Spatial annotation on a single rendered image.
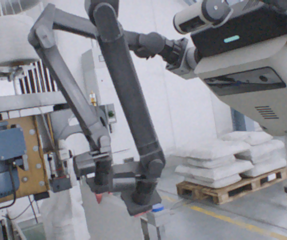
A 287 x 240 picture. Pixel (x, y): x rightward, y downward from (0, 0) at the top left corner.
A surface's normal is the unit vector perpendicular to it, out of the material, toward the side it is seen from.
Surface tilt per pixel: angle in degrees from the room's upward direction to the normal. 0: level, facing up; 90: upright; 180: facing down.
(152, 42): 90
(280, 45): 40
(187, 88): 90
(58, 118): 90
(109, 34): 117
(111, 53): 123
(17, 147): 90
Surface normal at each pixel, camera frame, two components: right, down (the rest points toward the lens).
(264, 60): -0.56, 0.77
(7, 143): 0.79, -0.09
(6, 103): 0.91, -0.12
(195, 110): 0.47, -0.02
